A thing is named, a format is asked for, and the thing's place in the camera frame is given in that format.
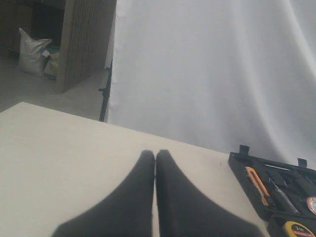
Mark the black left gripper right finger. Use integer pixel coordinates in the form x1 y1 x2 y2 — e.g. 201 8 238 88
156 150 262 237

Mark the clear handle tester screwdriver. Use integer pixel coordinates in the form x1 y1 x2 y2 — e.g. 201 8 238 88
269 178 300 214

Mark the yellow tape measure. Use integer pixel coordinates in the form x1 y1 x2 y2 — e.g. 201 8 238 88
282 221 315 237

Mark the black electrical tape roll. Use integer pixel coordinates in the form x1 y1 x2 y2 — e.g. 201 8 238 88
306 197 316 215

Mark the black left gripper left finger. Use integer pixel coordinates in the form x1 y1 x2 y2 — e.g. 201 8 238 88
53 150 155 237

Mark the black backdrop stand pole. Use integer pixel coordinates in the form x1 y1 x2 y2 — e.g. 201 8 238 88
99 62 113 122

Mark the black plastic tool case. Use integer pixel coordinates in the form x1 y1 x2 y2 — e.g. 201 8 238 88
228 145 316 237

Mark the wooden slatted partition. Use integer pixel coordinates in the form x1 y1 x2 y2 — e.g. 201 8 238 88
56 0 117 93

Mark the green white bag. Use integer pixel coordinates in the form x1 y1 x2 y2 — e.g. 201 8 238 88
43 45 60 80

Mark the orange utility knife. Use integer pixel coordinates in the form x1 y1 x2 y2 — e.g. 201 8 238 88
245 166 275 206

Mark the white backdrop curtain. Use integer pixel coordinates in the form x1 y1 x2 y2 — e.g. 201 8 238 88
108 0 316 168

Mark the grey woven sack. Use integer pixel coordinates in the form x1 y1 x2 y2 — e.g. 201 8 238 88
17 28 52 76

